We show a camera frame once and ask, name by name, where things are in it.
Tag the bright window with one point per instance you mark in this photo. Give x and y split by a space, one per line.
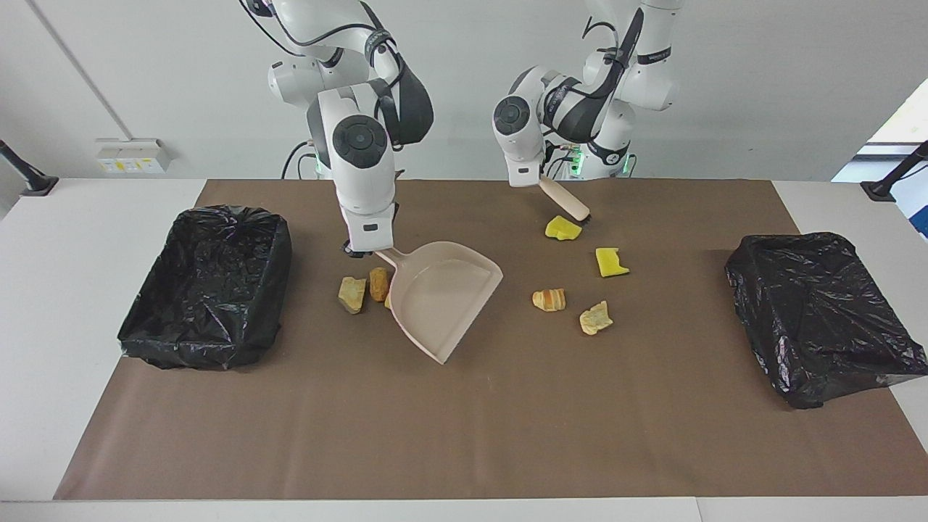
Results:
910 119

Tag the lumpy yellow sponge piece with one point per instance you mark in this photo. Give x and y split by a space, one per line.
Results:
562 228

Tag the notched yellow sponge piece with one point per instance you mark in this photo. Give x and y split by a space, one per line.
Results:
610 264

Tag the white wall socket box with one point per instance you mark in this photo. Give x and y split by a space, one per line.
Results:
134 156

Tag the pink plastic dustpan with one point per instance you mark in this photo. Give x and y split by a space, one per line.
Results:
442 297

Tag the grey-yellow sponge chunk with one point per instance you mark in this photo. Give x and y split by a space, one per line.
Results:
352 294

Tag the grey wall conduit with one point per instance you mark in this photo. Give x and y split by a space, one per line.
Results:
72 59

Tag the pale yellow piece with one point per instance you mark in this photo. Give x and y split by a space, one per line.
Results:
595 319

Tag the beige brush black bristles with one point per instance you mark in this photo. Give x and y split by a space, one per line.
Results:
562 197

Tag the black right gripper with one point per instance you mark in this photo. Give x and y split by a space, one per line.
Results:
354 251

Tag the orange striped croissant piece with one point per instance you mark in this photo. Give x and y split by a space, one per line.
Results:
549 300

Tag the bin with black bag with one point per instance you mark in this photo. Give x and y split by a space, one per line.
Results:
210 290
819 326

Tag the brown paper table mat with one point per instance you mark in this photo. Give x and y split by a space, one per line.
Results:
580 435

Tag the brown bread chunk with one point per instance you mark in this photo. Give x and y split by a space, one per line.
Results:
379 284

